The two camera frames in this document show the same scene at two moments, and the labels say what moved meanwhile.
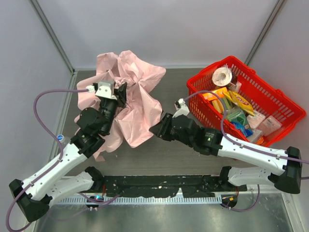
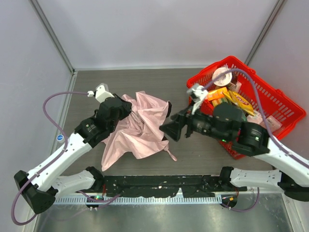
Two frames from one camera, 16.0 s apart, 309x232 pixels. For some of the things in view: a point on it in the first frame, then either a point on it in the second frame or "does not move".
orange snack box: x=211 y=96 does not move
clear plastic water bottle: x=61 y=138 does not move
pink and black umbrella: x=134 y=119 -> x=139 y=133
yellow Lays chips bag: x=240 y=101 does not move
